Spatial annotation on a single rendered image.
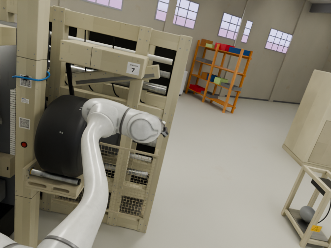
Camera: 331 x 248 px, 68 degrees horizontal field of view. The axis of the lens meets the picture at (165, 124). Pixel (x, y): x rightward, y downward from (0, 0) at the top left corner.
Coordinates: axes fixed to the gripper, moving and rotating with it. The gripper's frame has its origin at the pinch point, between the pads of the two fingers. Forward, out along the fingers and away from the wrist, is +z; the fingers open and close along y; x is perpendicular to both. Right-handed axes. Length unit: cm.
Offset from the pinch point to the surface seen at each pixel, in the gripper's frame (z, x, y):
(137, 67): 52, 8, -46
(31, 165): 32, -90, -46
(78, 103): 31, -35, -51
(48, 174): 34, -86, -34
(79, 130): 21, -43, -35
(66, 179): 35, -80, -23
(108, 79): 65, -16, -60
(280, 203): 270, 4, 187
